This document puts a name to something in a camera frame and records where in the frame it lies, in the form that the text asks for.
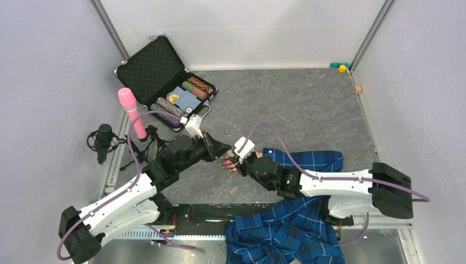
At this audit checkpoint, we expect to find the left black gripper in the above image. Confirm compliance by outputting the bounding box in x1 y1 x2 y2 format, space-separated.
177 130 231 173

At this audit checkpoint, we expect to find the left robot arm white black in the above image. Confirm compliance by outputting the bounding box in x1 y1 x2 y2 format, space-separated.
57 132 232 263

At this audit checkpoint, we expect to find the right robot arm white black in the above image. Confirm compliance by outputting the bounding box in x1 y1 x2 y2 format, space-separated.
229 154 414 224

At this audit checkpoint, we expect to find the mannequin hand with painted nails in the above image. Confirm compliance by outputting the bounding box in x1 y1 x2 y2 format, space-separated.
220 151 263 172

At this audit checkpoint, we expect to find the black tripod stand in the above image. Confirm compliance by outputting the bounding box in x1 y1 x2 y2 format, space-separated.
119 125 170 171

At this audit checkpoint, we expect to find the blue plaid shirt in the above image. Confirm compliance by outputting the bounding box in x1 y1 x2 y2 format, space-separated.
224 147 346 264

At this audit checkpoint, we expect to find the open black poker chip case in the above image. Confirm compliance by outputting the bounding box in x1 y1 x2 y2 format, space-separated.
114 35 218 116

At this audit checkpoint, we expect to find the pink microphone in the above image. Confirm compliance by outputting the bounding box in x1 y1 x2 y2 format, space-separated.
118 87 148 142

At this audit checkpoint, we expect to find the black studio microphone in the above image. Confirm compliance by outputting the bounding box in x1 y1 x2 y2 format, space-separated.
86 124 120 165

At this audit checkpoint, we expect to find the teal block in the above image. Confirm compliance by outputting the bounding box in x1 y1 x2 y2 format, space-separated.
329 62 350 68

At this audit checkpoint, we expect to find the yellow cube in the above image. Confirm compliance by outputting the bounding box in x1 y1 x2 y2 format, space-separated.
338 64 347 73

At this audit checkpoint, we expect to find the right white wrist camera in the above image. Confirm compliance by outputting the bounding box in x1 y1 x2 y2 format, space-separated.
233 136 255 163

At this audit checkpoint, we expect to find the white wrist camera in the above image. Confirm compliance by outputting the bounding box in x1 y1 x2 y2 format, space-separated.
185 114 203 138
233 136 255 163

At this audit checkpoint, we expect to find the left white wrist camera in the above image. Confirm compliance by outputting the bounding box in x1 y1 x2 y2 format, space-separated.
185 114 203 138

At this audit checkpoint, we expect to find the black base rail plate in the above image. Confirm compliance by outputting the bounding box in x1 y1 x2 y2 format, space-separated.
155 203 270 235

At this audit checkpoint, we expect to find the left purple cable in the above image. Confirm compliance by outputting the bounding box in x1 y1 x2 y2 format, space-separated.
56 111 199 261

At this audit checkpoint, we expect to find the purple cable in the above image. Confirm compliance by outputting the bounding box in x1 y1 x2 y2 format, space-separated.
56 111 199 261
240 122 431 248

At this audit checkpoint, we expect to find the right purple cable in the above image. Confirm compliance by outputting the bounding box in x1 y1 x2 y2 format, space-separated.
240 122 431 248

